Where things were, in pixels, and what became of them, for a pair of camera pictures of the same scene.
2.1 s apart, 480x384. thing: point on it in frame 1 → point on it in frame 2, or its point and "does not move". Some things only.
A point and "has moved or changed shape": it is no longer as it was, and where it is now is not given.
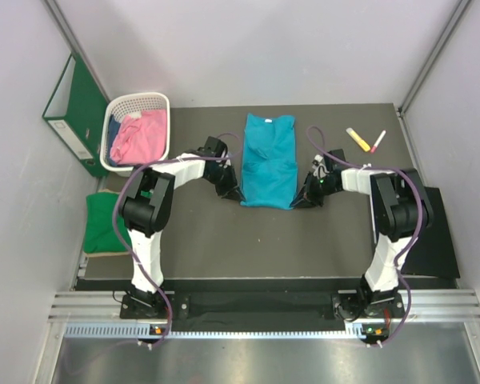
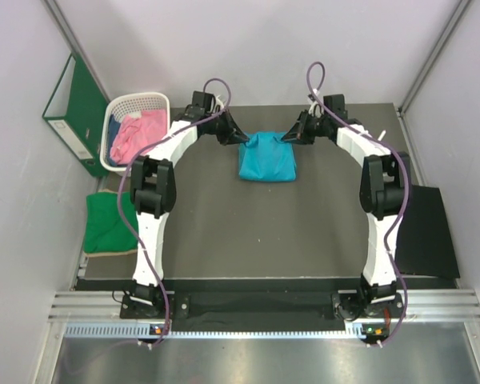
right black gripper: (307, 189) → (298, 133)
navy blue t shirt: (114, 126) does not move
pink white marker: (378, 141) does not move
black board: (433, 253) does not move
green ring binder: (75, 115) does not move
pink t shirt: (139, 140) does not move
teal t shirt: (270, 162) has moved or changed shape
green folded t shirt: (100, 234) does not move
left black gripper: (230, 189) → (232, 133)
